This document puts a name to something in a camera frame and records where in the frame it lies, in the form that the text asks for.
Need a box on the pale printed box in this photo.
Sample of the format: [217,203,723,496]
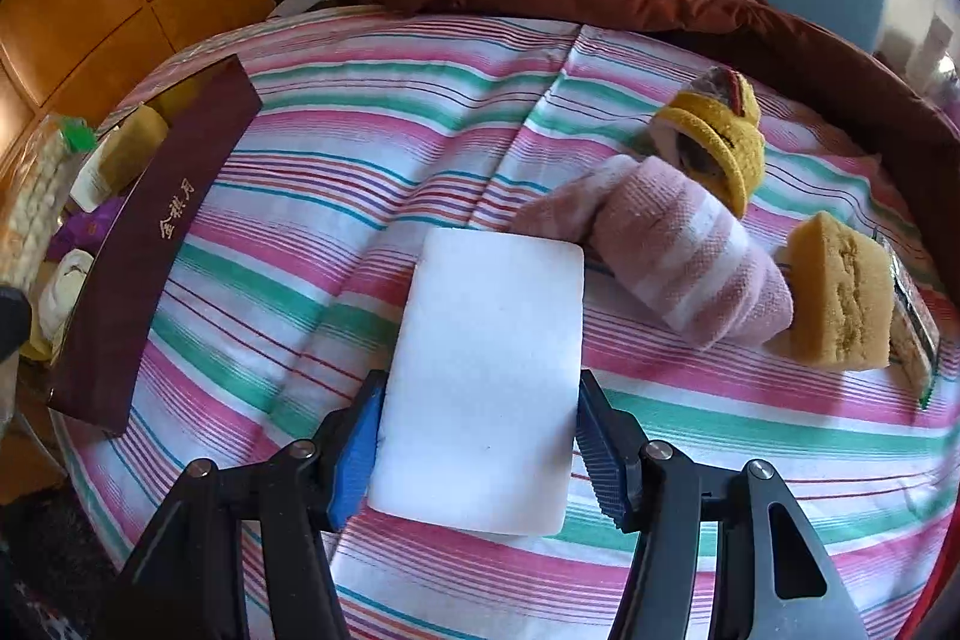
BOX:
[885,10,955,86]

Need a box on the clear plastic packet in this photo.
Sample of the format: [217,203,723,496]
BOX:
[877,235,938,412]

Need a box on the striped blanket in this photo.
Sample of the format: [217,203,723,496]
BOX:
[56,6,960,640]

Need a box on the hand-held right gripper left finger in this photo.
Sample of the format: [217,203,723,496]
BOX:
[97,370,387,640]

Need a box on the yellow sponge block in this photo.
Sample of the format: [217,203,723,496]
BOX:
[765,211,897,371]
[97,104,170,191]

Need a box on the white carton box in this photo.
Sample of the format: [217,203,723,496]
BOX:
[71,149,115,210]

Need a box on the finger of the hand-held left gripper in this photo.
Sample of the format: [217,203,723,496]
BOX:
[0,286,31,363]

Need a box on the white foam pad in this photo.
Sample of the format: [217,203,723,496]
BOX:
[366,226,586,536]

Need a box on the white rolled sock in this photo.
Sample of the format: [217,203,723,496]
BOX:
[37,250,95,341]

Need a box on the pink striped sock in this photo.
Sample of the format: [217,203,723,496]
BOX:
[510,154,796,352]

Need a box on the gold tin box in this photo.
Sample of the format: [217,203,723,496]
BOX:
[45,53,263,437]

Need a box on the yellow rolled sock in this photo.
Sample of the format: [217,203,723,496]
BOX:
[649,68,767,220]

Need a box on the purple packet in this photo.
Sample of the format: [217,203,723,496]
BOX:
[49,196,128,262]

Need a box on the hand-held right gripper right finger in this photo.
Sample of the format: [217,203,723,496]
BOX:
[576,370,871,640]

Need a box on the clear bag of white items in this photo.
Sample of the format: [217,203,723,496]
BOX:
[0,115,72,289]

